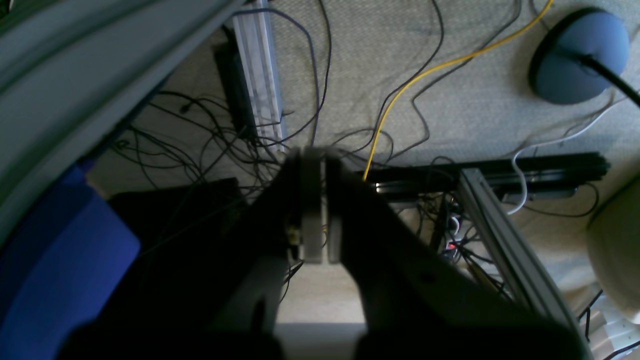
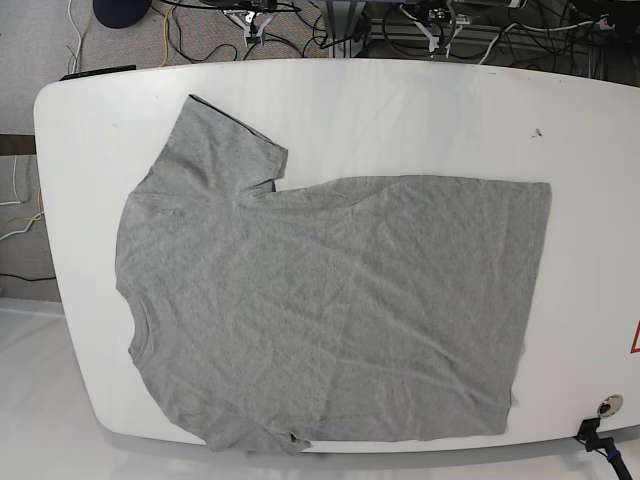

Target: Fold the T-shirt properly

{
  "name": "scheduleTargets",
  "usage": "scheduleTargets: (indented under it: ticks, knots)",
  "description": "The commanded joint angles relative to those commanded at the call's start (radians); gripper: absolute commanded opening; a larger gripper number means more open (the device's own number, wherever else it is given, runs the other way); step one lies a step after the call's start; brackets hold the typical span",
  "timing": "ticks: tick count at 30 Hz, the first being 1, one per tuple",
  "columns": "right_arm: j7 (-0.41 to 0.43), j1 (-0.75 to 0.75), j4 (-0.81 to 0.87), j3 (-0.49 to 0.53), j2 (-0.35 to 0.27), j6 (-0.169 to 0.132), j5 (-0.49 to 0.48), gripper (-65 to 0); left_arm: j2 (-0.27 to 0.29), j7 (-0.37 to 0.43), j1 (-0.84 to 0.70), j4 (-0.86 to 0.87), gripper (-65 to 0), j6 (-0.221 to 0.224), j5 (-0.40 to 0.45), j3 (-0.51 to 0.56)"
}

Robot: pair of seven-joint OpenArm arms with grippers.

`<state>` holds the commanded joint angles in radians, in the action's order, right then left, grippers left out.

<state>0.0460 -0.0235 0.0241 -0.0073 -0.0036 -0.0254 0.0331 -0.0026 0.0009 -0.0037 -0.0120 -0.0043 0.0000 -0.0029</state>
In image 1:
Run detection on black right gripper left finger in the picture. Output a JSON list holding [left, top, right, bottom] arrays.
[[65, 148, 324, 360]]

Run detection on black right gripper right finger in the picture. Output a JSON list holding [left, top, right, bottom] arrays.
[[326, 156, 583, 360]]

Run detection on blue fabric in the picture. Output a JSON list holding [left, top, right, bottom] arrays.
[[0, 166, 141, 360]]

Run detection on round blue lamp base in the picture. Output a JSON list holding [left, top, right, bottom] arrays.
[[528, 7, 639, 105]]

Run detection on silver aluminium frame rail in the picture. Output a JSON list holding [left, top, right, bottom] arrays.
[[457, 168, 593, 360]]

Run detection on white cable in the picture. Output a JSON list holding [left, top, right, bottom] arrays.
[[506, 97, 626, 216]]

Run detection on black aluminium frame rail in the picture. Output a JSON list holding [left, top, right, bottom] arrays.
[[366, 152, 611, 203]]

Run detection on yellow cable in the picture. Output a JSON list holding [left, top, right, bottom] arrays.
[[363, 0, 555, 182]]

